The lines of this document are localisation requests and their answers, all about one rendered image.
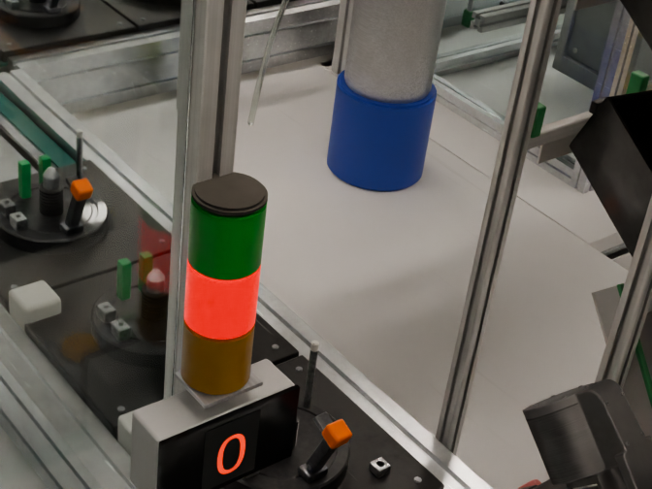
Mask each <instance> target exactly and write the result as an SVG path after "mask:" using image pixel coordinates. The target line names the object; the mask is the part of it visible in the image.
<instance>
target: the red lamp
mask: <svg viewBox="0 0 652 489"><path fill-rule="evenodd" d="M260 270H261V265H260V267H259V269H258V270H257V271H256V272H255V273H253V274H252V275H250V276H248V277H244V278H240V279H233V280H223V279H215V278H211V277H206V276H204V275H202V274H200V273H198V272H197V271H196V270H194V269H193V268H192V267H191V265H190V264H189V262H188V258H187V268H186V285H185V301H184V320H185V322H186V324H187V325H188V327H189V328H190V329H191V330H193V331H194V332H196V333H197V334H199V335H201V336H204V337H207V338H211V339H217V340H228V339H234V338H237V337H240V336H242V335H244V334H246V333H247V332H248V331H250V330H251V329H252V327H253V326H254V324H255V318H256V309H257V299H258V289H259V279H260Z"/></svg>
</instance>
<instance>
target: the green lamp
mask: <svg viewBox="0 0 652 489"><path fill-rule="evenodd" d="M267 203H268V201H267ZM267 203H266V205H265V206H264V207H263V208H262V209H260V210H259V211H257V212H254V213H251V214H247V215H242V216H225V215H219V214H215V213H212V212H208V211H206V210H204V209H203V208H202V207H200V206H199V205H197V203H196V202H195V201H194V200H193V198H192V195H191V204H190V219H189V236H188V252H187V258H188V262H189V264H190V265H191V267H192V268H193V269H194V270H196V271H197V272H198V273H200V274H202V275H204V276H206V277H211V278H215V279H223V280H233V279H240V278H244V277H248V276H250V275H252V274H253V273H255V272H256V271H257V270H258V269H259V267H260V265H261V260H262V250H263V241H264V232H265V222H266V212H267Z"/></svg>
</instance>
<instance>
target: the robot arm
mask: <svg viewBox="0 0 652 489"><path fill-rule="evenodd" d="M523 413H524V415H525V418H526V420H527V423H528V425H529V428H530V430H531V433H532V435H533V438H534V440H535V443H536V445H537V448H538V451H539V454H540V456H541V459H542V461H543V464H544V465H545V468H546V470H547V473H548V475H549V478H550V479H548V480H546V481H545V482H543V483H541V482H540V481H539V480H538V479H533V480H531V481H529V482H527V483H525V484H523V485H522V486H520V487H519V488H518V489H573V488H577V487H582V486H587V485H592V484H597V485H596V486H591V487H586V488H581V489H652V439H651V437H650V436H647V437H646V436H645V435H644V433H643V431H642V429H641V427H640V425H639V423H638V421H637V419H636V416H635V414H634V412H633V410H632V408H631V406H630V404H629V402H628V401H627V399H626V397H625V394H624V392H623V391H622V389H621V387H620V385H619V384H618V383H617V382H616V381H614V380H612V379H604V380H601V381H598V382H594V383H589V384H586V385H580V386H578V387H576V388H573V389H571V390H569V391H566V392H563V393H560V394H558V395H552V396H551V397H550V398H548V399H545V400H543V401H540V402H538V403H536V404H534V405H530V406H529V407H526V408H525V409H523Z"/></svg>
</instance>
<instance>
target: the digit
mask: <svg viewBox="0 0 652 489"><path fill-rule="evenodd" d="M260 411H261V409H259V410H257V411H255V412H253V413H251V414H248V415H246V416H244V417H241V418H239V419H237V420H234V421H232V422H229V423H227V424H225V425H222V426H220V427H218V428H215V429H213V430H210V431H208V432H206V437H205V450H204V463H203V475H202V488H201V489H211V488H213V487H215V486H217V485H219V484H221V483H224V482H226V481H228V480H230V479H232V478H235V477H237V476H239V475H241V474H243V473H247V472H249V471H251V470H253V469H254V465H255V455H256V446H257V438H258V429H259V420H260Z"/></svg>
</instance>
